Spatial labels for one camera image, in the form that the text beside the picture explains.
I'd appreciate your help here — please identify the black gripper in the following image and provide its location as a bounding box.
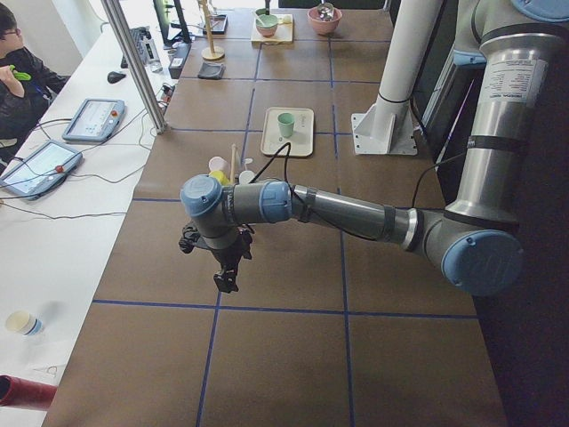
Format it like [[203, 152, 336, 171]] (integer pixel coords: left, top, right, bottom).
[[212, 229, 252, 292]]

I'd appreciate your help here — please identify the cream rabbit tray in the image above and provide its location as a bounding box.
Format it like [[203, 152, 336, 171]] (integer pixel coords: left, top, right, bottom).
[[260, 107, 315, 157]]

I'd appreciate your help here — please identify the green cup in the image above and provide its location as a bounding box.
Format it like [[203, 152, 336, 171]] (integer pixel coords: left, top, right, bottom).
[[277, 112, 295, 138]]

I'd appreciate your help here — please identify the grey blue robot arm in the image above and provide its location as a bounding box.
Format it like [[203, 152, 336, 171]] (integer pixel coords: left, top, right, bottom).
[[180, 1, 568, 296]]

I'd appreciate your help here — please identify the white cup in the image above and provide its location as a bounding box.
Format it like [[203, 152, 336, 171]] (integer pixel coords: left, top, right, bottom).
[[238, 170, 256, 184]]

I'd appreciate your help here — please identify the yellow cup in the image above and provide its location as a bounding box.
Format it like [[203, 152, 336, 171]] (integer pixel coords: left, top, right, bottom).
[[209, 170, 230, 186]]

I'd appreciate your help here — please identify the pink cup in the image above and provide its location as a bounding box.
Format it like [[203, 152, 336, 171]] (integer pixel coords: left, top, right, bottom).
[[208, 156, 230, 174]]

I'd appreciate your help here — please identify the paper cup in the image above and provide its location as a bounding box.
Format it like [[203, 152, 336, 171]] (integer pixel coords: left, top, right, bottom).
[[4, 310, 44, 336]]

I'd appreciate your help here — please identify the upper teach pendant tablet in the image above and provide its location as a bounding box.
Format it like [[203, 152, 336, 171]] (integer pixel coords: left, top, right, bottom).
[[62, 99, 125, 144]]

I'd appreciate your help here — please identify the teach pendant tablet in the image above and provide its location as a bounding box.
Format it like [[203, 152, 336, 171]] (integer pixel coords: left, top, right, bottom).
[[62, 99, 125, 144], [1, 140, 84, 200]]

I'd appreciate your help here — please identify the grey folded cloth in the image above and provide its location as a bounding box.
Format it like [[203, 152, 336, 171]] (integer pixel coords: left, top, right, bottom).
[[197, 62, 225, 80]]

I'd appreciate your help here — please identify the lower teach pendant tablet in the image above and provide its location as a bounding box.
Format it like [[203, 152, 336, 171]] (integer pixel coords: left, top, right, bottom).
[[1, 140, 84, 200]]

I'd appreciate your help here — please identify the wooden stand with round base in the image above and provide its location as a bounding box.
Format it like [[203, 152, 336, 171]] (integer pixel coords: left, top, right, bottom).
[[198, 0, 225, 61]]

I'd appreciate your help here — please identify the black computer mouse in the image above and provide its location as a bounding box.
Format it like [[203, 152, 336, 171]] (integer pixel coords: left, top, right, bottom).
[[107, 71, 126, 85]]

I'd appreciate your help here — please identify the red cylinder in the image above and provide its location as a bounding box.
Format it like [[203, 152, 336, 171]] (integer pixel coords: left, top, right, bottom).
[[1, 375, 58, 410]]

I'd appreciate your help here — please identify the wooden cutting board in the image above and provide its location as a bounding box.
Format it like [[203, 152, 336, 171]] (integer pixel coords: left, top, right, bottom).
[[251, 13, 294, 44]]

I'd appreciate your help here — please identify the large pink bowl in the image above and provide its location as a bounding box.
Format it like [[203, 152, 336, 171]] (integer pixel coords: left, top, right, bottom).
[[307, 2, 342, 36]]

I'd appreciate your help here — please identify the seated person in black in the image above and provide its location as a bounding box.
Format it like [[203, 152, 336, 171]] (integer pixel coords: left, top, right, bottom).
[[1, 5, 68, 165]]

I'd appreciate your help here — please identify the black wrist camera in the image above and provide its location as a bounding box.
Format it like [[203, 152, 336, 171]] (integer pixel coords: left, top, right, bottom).
[[179, 222, 209, 254]]

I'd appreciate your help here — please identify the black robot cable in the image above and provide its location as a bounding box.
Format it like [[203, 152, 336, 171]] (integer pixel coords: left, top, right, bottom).
[[248, 141, 468, 244]]

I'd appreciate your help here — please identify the white wire cup rack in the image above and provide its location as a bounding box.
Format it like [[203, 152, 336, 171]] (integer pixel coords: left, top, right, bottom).
[[229, 144, 253, 184]]

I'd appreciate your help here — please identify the aluminium frame post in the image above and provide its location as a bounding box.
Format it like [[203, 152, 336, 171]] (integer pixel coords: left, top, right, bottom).
[[101, 0, 167, 134]]

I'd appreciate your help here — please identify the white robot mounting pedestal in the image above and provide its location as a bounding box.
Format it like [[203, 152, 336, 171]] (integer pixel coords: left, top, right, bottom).
[[351, 0, 443, 156]]

